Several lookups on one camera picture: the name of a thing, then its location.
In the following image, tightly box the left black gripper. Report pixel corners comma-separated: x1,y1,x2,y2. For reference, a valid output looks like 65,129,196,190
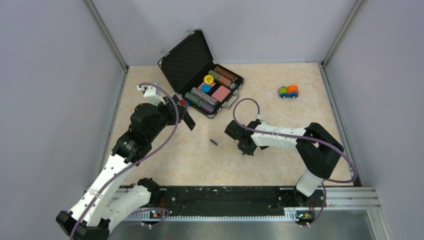
147,95,187,141

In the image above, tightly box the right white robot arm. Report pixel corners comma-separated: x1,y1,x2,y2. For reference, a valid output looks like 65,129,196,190
224,119,344,206

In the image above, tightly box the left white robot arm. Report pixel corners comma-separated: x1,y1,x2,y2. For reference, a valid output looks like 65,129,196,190
56,95,195,240

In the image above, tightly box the colourful block toy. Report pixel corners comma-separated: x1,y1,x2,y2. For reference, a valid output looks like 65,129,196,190
177,96,190,108

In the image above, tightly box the purple battery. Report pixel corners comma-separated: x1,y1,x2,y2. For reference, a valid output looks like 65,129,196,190
210,139,219,146

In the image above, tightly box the blue round chip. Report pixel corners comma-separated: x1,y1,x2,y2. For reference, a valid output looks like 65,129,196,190
200,84,211,93

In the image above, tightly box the open black chip case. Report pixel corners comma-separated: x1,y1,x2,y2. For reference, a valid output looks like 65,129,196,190
158,28,245,118

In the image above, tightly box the yellow round chip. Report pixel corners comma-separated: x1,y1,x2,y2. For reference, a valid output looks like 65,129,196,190
203,74,214,85

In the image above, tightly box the pink card deck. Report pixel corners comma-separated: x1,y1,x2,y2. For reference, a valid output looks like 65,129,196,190
211,85,231,103

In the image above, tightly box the colourful toy car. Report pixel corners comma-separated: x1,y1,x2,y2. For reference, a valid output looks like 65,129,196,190
278,85,299,99

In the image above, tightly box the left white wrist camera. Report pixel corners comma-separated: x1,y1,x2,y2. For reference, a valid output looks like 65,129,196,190
137,82,166,106

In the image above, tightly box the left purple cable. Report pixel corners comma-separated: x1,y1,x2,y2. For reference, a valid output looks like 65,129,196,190
68,82,181,240

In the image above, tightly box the purple cable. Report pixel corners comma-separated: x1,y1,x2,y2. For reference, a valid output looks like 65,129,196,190
68,82,181,240
232,97,359,228

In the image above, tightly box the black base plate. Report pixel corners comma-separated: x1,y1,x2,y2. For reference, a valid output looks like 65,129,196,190
143,186,325,217

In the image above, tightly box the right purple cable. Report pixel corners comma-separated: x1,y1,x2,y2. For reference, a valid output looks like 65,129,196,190
232,97,359,228

